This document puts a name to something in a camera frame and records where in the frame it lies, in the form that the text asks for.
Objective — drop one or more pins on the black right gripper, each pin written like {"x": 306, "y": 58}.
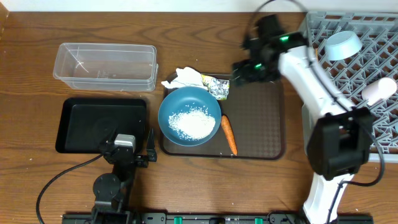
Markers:
{"x": 249, "y": 63}

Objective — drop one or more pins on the brown serving tray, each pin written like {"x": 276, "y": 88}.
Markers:
{"x": 256, "y": 113}

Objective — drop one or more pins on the clear plastic bin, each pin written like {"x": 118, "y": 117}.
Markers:
{"x": 110, "y": 67}

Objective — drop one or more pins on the dark blue plate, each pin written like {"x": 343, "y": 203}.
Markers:
{"x": 182, "y": 100}

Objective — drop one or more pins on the white crumpled paper napkin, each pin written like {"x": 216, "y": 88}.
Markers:
{"x": 186, "y": 77}

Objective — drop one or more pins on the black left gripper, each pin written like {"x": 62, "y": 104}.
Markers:
{"x": 143, "y": 162}

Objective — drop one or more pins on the grey dishwasher rack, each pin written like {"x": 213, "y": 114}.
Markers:
{"x": 377, "y": 59}

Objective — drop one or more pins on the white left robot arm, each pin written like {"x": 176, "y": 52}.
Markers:
{"x": 112, "y": 190}

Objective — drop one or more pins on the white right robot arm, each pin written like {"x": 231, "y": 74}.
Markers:
{"x": 339, "y": 143}

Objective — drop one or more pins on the orange carrot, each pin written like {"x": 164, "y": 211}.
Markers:
{"x": 226, "y": 126}

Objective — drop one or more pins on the black rectangular tray bin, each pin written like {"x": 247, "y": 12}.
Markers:
{"x": 86, "y": 122}

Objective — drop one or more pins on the pink plastic cup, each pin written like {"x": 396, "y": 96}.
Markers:
{"x": 379, "y": 90}

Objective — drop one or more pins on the silver foil snack wrapper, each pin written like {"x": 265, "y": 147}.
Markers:
{"x": 216, "y": 87}

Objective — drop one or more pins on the light blue small bowl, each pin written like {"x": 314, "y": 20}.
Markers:
{"x": 342, "y": 45}

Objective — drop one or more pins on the pile of white rice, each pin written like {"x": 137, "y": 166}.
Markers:
{"x": 195, "y": 124}

